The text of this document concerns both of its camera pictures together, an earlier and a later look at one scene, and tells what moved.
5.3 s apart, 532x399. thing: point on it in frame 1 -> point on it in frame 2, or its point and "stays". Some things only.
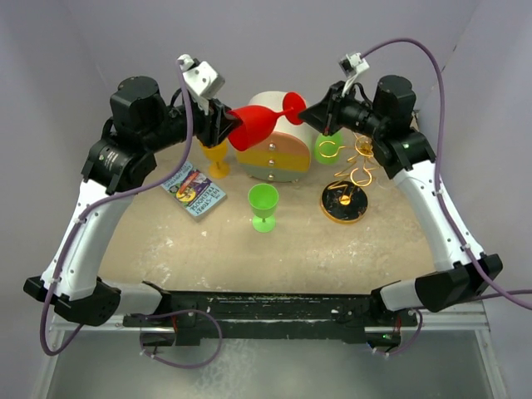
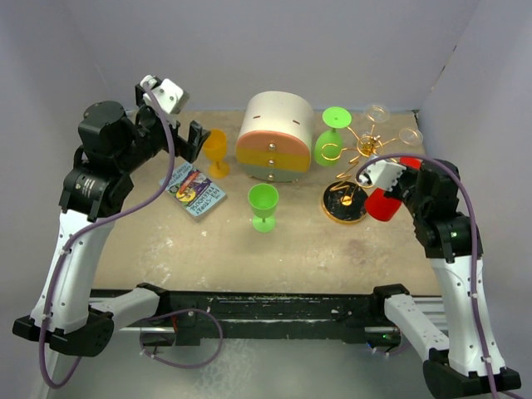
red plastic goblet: [258, 122] -> [383, 208]
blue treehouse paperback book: [194, 191] stays
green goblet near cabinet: [263, 199] stays
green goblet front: [328, 148] stays
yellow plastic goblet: [219, 168] stays
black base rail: [186, 317] stays
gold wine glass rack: [345, 200] stays
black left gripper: [217, 125] -> [188, 149]
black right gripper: [319, 114] -> [396, 191]
